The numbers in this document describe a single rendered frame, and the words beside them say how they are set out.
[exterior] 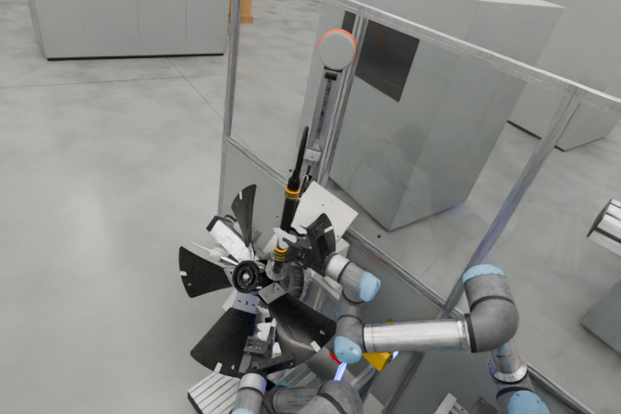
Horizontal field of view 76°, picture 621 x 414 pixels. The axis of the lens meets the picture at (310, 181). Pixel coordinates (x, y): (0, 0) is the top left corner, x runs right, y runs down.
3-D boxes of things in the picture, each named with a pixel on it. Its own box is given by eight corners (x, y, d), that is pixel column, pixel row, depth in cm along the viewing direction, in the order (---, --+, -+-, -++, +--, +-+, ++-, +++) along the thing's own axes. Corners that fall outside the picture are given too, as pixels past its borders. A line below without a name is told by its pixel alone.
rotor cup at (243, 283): (240, 282, 157) (220, 279, 146) (261, 252, 157) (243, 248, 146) (263, 307, 150) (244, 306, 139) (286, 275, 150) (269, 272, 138)
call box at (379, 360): (382, 333, 165) (390, 317, 159) (402, 350, 159) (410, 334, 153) (359, 355, 154) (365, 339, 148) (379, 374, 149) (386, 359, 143)
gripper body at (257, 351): (249, 333, 126) (237, 369, 116) (274, 337, 126) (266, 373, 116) (249, 347, 131) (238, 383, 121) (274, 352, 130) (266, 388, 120)
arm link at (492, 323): (530, 364, 98) (337, 370, 111) (517, 326, 107) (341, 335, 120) (531, 334, 92) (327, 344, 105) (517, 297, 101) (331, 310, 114)
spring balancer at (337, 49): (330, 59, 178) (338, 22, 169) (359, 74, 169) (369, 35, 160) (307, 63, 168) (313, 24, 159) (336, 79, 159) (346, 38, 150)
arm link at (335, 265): (339, 269, 113) (353, 254, 119) (326, 261, 115) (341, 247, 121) (334, 286, 118) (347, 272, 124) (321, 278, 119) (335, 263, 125)
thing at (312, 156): (304, 161, 191) (308, 146, 186) (319, 164, 190) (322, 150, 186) (300, 172, 182) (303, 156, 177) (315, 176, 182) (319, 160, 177)
